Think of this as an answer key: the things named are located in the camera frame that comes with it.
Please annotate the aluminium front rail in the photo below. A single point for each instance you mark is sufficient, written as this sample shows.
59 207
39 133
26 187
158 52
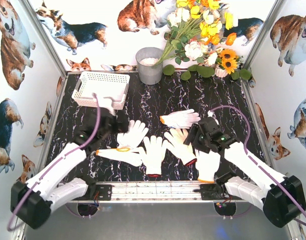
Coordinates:
153 192

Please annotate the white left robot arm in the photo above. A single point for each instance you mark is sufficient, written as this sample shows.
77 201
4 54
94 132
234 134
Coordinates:
34 200

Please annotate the small sunflower pot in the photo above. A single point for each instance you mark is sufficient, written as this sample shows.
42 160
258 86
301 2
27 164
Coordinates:
229 63

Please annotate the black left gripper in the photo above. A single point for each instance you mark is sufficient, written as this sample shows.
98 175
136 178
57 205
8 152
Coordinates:
117 122

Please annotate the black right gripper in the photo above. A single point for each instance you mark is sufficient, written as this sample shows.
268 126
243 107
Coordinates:
194 135

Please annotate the grey metal bucket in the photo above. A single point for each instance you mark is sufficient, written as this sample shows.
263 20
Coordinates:
149 67

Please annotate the white glove orange cuff top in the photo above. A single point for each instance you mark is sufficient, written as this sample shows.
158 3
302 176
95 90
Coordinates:
180 119

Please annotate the white glove orange cuff right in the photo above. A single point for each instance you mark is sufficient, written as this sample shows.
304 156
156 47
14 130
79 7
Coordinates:
207 164

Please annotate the white glove orange cuff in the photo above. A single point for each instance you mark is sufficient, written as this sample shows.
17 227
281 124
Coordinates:
180 119
207 164
124 154

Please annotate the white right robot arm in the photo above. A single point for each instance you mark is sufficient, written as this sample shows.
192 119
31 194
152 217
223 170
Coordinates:
281 198

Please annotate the white plastic storage basket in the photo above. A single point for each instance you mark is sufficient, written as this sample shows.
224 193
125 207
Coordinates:
108 90

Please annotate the cream glove red cuff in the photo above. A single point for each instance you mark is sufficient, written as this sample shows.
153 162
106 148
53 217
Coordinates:
176 138
153 154

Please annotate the white glove orange cuff left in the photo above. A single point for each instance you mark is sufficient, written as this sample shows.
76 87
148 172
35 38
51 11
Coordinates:
124 154

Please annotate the artificial flower bouquet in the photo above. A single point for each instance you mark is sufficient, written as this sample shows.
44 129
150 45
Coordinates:
198 31

